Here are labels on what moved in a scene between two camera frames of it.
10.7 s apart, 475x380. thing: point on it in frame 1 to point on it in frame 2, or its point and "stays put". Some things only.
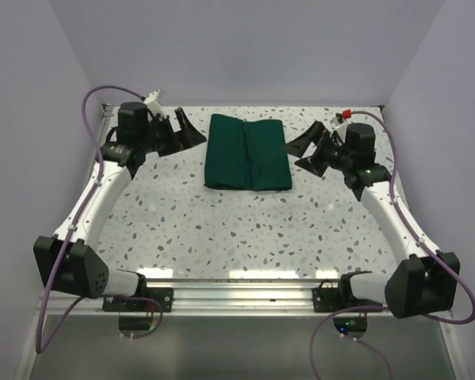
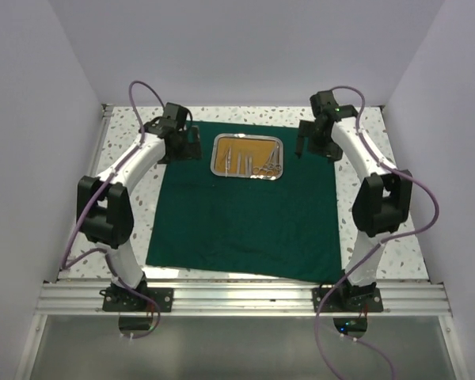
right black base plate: [326, 298] stays put
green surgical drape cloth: [246, 154] to [286, 227]
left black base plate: [165, 295] stays put
